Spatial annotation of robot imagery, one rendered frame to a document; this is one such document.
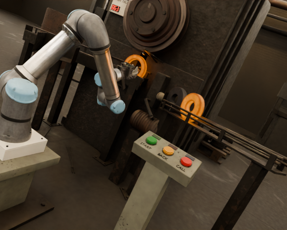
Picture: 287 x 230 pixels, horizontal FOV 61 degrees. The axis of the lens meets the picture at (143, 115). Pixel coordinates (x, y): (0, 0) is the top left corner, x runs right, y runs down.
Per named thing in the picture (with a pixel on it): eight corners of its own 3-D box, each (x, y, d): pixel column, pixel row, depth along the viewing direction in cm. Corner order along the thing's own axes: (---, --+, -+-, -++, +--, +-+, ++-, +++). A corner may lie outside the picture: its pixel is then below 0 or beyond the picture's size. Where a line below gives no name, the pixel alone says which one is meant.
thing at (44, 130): (19, 118, 199) (46, 32, 182) (51, 129, 204) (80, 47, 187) (8, 127, 179) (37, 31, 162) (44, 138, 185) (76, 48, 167)
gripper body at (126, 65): (136, 66, 146) (124, 69, 136) (133, 79, 150) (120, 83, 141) (126, 61, 149) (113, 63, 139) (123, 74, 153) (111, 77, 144)
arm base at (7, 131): (4, 146, 95) (9, 123, 92) (-17, 127, 101) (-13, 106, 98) (38, 139, 108) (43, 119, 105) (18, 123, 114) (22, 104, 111)
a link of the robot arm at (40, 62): (-6, 94, 99) (91, 6, 105) (-10, 81, 110) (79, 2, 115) (18, 111, 108) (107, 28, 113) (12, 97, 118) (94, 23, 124)
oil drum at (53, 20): (50, 59, 481) (65, 14, 459) (71, 70, 458) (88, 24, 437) (24, 53, 428) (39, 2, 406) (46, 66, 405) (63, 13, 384)
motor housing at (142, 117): (113, 172, 181) (142, 107, 168) (137, 189, 173) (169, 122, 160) (103, 177, 169) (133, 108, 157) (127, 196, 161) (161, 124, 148)
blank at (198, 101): (190, 91, 139) (186, 90, 137) (209, 98, 126) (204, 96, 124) (180, 117, 141) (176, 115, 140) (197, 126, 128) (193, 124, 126)
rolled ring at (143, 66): (148, 60, 171) (151, 60, 174) (128, 50, 178) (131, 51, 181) (138, 84, 176) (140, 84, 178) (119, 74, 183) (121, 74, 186)
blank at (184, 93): (175, 86, 152) (171, 84, 150) (190, 91, 139) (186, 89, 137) (166, 108, 154) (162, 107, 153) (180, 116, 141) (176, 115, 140)
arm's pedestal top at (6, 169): (-10, 184, 86) (-7, 175, 85) (-56, 139, 98) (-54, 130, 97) (58, 164, 115) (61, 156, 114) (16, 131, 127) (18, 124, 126)
